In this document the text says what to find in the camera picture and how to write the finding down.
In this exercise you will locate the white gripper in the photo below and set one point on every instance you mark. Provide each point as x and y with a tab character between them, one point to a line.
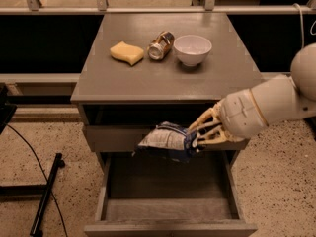
239	115

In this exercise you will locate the blue chip bag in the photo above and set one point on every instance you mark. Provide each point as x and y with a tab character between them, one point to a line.
169	141

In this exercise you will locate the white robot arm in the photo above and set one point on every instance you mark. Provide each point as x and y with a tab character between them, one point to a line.
290	97

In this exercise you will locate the grey wooden drawer cabinet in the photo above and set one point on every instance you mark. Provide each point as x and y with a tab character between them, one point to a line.
111	92

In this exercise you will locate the open grey bottom drawer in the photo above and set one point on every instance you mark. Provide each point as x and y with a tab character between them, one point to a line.
147	196

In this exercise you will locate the grey middle drawer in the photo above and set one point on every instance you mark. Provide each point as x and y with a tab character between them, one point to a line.
106	138

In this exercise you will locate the white bowl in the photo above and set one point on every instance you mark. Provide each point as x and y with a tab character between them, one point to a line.
192	50

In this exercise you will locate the brown metal can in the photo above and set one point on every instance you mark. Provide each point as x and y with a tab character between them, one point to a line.
161	46

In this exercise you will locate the yellow sponge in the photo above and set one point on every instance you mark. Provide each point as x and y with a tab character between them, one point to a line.
127	53

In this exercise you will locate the black metal stand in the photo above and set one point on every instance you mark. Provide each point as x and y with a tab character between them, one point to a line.
45	192

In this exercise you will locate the metal railing frame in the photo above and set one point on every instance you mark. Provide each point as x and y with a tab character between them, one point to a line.
154	4

